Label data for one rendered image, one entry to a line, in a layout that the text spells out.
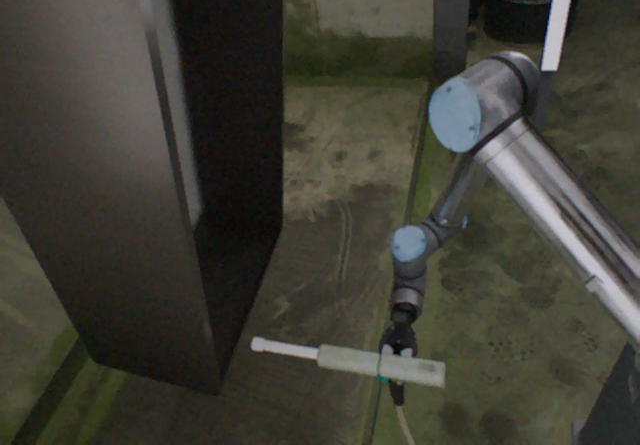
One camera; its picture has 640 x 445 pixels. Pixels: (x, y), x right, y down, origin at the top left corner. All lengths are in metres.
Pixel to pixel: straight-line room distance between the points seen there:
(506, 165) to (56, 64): 0.68
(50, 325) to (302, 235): 1.03
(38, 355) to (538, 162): 1.74
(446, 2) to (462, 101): 2.07
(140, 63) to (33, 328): 1.53
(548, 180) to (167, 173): 0.60
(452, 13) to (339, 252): 1.46
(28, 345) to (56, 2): 1.54
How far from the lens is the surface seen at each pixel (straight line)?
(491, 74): 0.94
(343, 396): 1.82
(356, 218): 2.29
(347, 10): 3.02
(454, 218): 1.37
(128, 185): 0.85
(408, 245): 1.36
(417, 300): 1.42
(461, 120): 0.89
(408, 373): 1.27
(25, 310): 2.10
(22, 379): 2.07
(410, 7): 2.95
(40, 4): 0.72
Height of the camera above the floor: 1.68
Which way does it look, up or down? 43 degrees down
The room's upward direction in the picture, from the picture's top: 11 degrees counter-clockwise
